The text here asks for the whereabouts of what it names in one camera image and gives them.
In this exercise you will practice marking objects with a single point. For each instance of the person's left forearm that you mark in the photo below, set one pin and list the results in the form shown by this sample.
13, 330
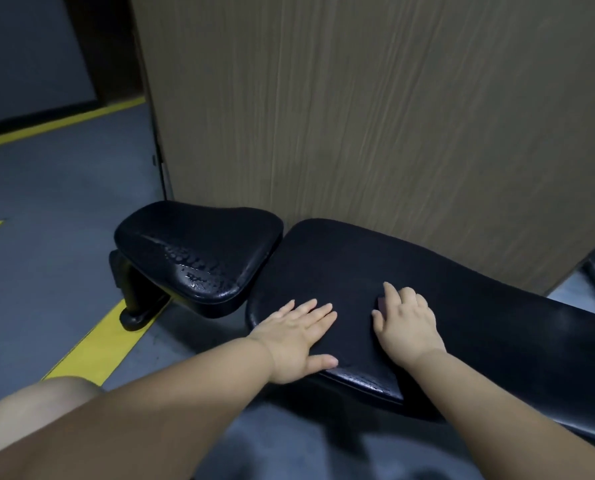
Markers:
142, 419

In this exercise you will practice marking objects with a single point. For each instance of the person's left little finger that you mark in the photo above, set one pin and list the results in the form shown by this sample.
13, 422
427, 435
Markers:
285, 309

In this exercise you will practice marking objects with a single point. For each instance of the person's right little finger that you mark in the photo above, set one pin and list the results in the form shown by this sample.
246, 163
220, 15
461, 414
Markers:
430, 314

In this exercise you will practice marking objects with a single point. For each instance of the person's right hand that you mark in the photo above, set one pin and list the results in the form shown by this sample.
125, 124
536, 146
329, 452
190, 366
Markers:
408, 332

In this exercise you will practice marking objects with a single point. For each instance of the person's right middle finger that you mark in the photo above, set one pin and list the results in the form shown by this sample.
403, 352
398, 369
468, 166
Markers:
409, 297

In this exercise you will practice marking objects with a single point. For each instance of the black padded bench backrest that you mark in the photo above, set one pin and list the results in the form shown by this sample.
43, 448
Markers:
477, 304

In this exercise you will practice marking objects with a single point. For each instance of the person's right thumb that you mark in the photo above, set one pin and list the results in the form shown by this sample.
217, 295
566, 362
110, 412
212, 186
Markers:
378, 324

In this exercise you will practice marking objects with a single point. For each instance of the person's left hand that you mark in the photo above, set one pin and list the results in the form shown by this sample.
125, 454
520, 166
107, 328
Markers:
290, 344

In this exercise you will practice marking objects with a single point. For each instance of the person's right forearm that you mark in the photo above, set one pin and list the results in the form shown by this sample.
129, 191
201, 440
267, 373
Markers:
507, 419

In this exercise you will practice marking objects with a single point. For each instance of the black padded bench seat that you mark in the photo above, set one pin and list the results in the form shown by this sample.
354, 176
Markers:
197, 249

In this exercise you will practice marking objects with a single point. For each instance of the person's bare knee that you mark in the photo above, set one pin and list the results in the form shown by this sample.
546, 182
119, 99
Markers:
32, 409

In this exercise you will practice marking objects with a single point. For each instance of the brown wooden panel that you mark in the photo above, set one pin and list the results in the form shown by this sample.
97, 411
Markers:
377, 119

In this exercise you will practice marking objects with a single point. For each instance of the person's left middle finger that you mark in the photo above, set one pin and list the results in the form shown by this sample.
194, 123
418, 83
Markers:
317, 317

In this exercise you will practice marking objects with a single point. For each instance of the person's left thumb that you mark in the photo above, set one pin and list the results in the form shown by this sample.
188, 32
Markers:
323, 362

